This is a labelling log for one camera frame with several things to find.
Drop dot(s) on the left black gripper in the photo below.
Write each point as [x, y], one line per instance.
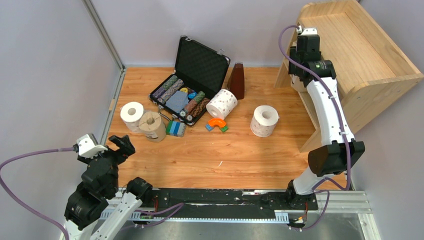
[127, 147]

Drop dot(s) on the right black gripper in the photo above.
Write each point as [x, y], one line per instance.
[293, 54]

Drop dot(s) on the brown roll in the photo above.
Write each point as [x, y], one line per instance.
[297, 84]
[152, 126]

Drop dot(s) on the patterned paper roll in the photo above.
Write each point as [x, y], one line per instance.
[222, 104]
[264, 121]

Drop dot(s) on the brown roll front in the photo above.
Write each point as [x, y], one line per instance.
[297, 84]

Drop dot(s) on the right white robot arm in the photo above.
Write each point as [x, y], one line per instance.
[339, 150]

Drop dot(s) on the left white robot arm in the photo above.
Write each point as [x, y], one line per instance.
[99, 184]

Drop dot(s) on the wooden shelf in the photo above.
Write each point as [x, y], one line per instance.
[372, 72]

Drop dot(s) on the white toilet paper roll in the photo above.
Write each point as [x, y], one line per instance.
[131, 114]

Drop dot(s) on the green blue block toy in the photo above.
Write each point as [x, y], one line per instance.
[175, 128]

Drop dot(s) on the brown metronome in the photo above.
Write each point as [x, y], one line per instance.
[236, 81]

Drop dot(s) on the orange curved toy piece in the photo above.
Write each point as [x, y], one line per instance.
[217, 122]

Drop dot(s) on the patterned paper roll lying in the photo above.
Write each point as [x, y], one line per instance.
[222, 104]

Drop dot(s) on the black poker chip case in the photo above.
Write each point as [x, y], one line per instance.
[201, 68]

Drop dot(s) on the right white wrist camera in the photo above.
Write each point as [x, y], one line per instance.
[306, 31]

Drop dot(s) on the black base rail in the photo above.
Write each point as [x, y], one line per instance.
[227, 204]

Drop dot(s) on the aluminium frame post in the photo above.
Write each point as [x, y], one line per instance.
[94, 15]

